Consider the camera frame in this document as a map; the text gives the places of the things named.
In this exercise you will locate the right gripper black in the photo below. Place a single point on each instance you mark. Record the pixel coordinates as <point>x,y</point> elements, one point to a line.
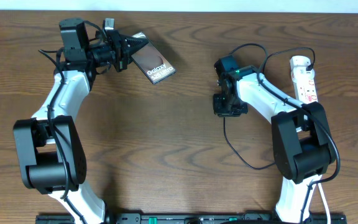
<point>219,110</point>

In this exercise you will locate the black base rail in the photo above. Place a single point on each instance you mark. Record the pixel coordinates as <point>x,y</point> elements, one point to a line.
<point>137,218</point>

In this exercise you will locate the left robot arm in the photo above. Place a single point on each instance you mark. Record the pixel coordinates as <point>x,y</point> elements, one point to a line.
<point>50,154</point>

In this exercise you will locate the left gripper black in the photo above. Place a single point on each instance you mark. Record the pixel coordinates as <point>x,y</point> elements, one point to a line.
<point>119,51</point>

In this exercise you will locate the white power strip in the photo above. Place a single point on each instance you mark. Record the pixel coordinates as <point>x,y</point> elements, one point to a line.
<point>306,91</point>

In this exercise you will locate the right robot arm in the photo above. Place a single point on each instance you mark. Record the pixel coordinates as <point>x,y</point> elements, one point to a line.
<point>302,144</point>

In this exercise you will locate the white charger adapter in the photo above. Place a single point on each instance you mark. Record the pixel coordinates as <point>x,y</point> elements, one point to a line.
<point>301,69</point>

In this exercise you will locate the Galaxy smartphone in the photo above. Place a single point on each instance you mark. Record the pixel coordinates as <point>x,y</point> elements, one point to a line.
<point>152,63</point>

